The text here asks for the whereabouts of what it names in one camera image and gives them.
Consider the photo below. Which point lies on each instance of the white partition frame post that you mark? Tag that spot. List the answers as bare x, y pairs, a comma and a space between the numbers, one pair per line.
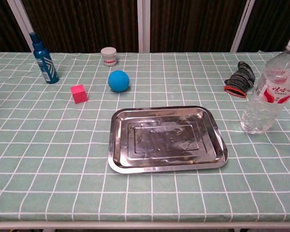
144, 24
21, 26
242, 24

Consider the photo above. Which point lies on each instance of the pink cube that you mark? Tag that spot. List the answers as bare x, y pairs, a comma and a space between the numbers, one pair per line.
79, 94

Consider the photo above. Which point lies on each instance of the transparent water bottle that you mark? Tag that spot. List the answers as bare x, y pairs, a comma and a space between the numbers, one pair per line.
265, 104

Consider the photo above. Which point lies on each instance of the blue spray bottle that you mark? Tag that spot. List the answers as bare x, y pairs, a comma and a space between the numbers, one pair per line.
45, 63

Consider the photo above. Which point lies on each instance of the blue ball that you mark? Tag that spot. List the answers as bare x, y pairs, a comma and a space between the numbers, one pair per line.
118, 81

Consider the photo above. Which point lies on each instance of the striped knitted glove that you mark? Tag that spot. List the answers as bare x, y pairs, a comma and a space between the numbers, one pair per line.
240, 77

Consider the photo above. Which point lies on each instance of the white cream jar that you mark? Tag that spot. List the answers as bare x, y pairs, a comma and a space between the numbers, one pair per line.
109, 57

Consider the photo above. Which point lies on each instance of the stainless steel tray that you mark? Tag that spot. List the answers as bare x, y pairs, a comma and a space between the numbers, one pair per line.
164, 142

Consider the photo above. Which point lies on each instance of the green checked tablecloth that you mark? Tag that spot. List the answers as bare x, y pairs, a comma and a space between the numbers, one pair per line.
62, 145

